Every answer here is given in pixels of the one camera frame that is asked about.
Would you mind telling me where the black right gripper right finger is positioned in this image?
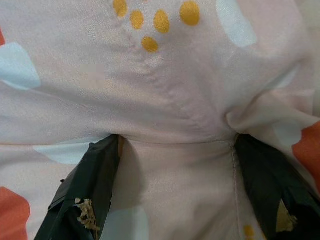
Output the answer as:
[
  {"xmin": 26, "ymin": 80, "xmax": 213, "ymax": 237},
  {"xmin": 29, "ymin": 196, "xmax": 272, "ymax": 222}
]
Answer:
[{"xmin": 234, "ymin": 133, "xmax": 320, "ymax": 240}]

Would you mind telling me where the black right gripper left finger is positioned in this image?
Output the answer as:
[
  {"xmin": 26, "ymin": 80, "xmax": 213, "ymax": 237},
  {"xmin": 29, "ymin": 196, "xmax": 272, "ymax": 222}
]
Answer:
[{"xmin": 33, "ymin": 134, "xmax": 121, "ymax": 240}]

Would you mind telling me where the pink orange patterned pillow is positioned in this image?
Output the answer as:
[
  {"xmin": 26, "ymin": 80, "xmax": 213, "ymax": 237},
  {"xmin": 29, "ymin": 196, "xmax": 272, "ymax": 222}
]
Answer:
[{"xmin": 0, "ymin": 0, "xmax": 320, "ymax": 240}]

